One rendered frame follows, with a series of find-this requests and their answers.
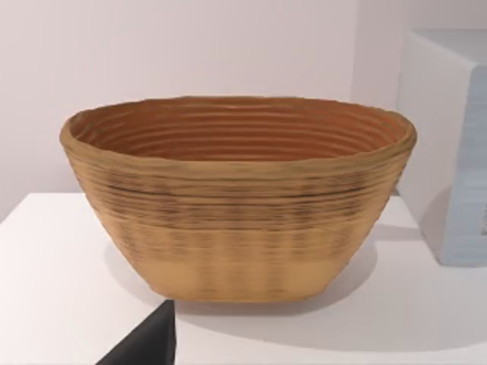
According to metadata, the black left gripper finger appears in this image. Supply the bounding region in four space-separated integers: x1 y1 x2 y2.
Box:
94 299 178 365

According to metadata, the brown woven basket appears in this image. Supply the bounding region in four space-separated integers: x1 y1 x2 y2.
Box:
59 94 419 304

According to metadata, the pale blue box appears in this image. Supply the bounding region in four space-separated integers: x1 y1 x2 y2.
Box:
395 28 487 269

